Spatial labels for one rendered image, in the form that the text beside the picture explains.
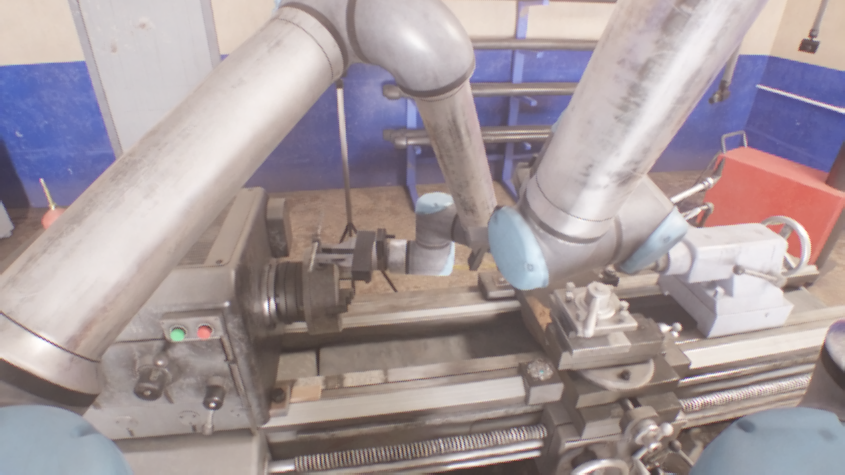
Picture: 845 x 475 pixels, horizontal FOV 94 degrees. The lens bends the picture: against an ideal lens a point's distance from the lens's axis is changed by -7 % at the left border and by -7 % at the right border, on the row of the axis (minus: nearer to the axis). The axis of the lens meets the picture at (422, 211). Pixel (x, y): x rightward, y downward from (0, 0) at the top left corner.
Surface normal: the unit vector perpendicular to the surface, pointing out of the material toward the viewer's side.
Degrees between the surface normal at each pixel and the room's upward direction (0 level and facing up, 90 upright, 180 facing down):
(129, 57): 90
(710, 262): 86
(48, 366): 60
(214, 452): 32
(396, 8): 65
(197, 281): 45
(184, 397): 90
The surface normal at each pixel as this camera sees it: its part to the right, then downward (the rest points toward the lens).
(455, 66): 0.54, 0.49
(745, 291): 0.15, 0.07
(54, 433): 0.09, -0.85
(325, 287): 0.13, -0.22
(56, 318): 0.66, -0.08
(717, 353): 0.10, -0.44
